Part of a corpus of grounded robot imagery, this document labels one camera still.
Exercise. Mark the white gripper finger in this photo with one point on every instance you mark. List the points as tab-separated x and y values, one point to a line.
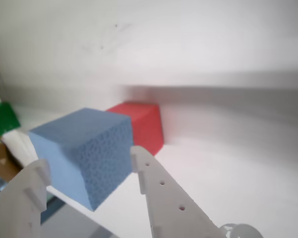
169	205
15	210

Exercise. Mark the green flat board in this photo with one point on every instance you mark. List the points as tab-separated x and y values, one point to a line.
5	119

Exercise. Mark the red foam cube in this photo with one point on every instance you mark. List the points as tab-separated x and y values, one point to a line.
144	124

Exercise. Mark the blue foam cube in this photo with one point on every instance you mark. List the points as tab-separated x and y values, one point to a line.
77	129

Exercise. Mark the brown cardboard piece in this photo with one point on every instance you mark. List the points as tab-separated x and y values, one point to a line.
1	161

